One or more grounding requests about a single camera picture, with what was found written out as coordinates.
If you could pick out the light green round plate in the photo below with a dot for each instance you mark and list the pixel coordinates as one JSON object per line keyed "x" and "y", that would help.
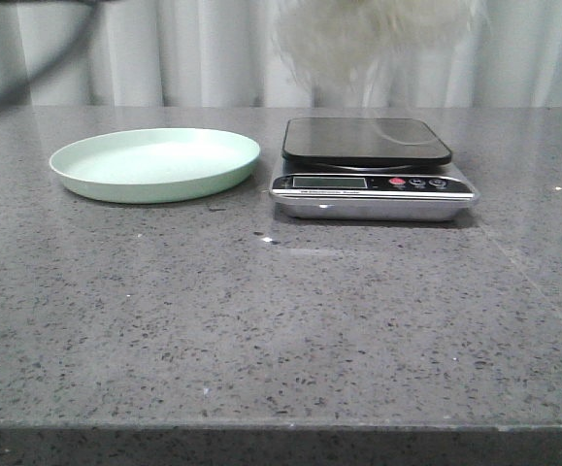
{"x": 158, "y": 165}

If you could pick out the white pleated curtain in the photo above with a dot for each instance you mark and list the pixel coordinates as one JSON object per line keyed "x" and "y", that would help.
{"x": 223, "y": 54}

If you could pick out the white vermicelli noodle bundle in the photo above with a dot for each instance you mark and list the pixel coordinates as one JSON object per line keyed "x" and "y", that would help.
{"x": 357, "y": 50}

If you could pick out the black silver kitchen scale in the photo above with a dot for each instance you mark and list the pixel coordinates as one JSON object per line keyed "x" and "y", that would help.
{"x": 360, "y": 168}

